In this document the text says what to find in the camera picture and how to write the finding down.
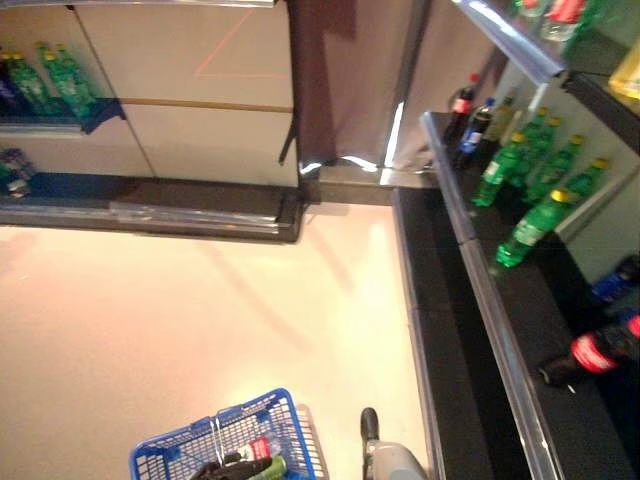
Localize green can in basket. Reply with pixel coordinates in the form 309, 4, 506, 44
252, 453, 289, 479

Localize dark soda bottle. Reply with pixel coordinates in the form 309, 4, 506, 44
0, 49, 22, 117

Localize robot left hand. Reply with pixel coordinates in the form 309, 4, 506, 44
188, 452, 274, 480

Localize black low shelf board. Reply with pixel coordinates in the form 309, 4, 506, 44
392, 187, 481, 321
407, 304, 497, 480

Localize yellow drink bottle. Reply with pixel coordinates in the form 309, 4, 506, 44
484, 96, 517, 144

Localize dark side shelf unit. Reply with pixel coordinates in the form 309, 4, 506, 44
0, 172, 305, 245

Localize blue side shelf board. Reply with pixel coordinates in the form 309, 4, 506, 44
0, 97, 127, 140

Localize dark shelf board clear strip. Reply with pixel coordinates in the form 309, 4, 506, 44
449, 0, 640, 132

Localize small Pepsi bottle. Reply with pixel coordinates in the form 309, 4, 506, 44
452, 97, 497, 171
590, 254, 640, 306

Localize shiny metal end panel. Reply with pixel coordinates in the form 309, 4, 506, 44
288, 0, 437, 174

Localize water bottle red label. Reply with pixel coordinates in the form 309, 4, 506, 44
539, 0, 587, 42
234, 435, 284, 464

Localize Coca-Cola bottle red cap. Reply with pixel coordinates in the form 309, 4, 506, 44
538, 314, 640, 389
442, 73, 482, 151

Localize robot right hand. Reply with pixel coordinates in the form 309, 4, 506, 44
359, 407, 381, 444

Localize blue plastic shopping basket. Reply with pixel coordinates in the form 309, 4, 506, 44
128, 387, 331, 480

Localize grey shelf divider strip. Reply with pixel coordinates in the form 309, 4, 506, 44
553, 168, 640, 237

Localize small mixed packets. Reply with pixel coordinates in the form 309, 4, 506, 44
0, 147, 37, 199

